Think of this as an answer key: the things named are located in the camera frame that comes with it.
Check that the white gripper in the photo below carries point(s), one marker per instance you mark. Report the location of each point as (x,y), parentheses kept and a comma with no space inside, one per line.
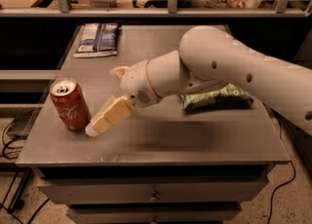
(136,83)

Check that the red coke can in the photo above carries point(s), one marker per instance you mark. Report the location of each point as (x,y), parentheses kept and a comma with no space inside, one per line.
(68,99)

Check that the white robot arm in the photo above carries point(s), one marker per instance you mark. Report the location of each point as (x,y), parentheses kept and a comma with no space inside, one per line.
(207,60)

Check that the blue chip bag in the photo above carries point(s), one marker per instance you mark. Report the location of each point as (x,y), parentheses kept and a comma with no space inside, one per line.
(98,40)

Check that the green chip bag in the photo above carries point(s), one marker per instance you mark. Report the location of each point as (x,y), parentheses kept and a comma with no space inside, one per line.
(229,97)

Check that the grey side shelf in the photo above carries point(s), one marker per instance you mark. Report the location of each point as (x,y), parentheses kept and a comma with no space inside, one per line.
(28,90)

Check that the grey upper drawer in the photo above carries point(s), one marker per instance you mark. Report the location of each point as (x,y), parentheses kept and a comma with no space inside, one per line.
(100,191)

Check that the grey drawer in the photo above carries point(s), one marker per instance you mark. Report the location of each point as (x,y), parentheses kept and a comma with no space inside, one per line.
(100,191)
(153,214)

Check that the grey lower drawer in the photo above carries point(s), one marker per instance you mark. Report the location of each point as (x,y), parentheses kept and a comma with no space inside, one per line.
(153,214)

